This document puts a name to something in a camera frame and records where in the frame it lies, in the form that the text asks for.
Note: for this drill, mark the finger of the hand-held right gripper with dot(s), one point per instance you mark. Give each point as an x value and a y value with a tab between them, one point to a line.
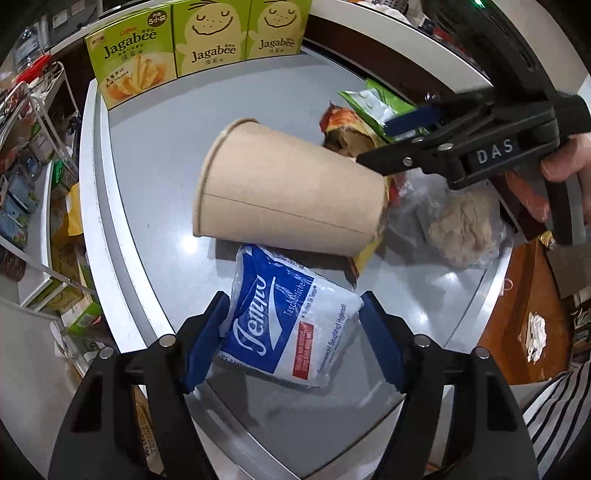
406	159
415	120

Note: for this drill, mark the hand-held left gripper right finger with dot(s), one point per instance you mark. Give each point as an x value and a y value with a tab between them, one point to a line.
383	341

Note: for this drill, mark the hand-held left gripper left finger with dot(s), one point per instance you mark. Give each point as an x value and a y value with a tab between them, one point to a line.
205	341

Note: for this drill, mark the blue white tissue packet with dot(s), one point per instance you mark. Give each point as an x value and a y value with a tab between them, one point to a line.
286	323

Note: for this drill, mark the large brown paper cup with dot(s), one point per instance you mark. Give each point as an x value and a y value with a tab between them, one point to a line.
286	194

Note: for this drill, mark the person's right hand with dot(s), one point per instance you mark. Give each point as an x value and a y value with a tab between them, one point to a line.
570	159

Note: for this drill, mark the green white snack pouch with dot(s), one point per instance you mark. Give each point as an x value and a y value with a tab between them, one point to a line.
369	104

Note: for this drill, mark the crumpled brown paper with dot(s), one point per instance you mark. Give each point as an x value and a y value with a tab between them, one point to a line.
348	143

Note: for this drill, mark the orange snack wrapper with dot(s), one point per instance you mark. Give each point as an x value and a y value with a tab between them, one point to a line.
344	117

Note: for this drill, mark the white kitchen counter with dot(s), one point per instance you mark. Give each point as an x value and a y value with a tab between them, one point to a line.
392	37

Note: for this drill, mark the clear bag with brown paper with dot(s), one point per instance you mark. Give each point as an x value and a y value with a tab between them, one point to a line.
461	226

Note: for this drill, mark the printed brown paper bag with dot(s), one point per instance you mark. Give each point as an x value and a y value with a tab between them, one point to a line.
144	434

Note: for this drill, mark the green white carton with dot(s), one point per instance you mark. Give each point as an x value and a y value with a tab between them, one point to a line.
83	318

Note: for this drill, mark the white crumpled tissue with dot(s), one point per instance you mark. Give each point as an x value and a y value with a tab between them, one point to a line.
536	337

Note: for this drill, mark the green snack box smiling face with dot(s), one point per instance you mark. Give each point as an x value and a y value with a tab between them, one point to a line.
277	30
212	39

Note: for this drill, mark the yellow bag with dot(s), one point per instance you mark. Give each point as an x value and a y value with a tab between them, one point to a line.
69	212

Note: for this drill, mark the person's striped clothing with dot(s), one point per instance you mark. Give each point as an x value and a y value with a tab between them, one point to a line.
563	424

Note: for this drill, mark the white metal shelf cart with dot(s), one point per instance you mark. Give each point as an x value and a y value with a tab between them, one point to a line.
44	207

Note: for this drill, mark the green snack box fries picture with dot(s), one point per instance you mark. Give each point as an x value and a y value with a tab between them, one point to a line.
129	60

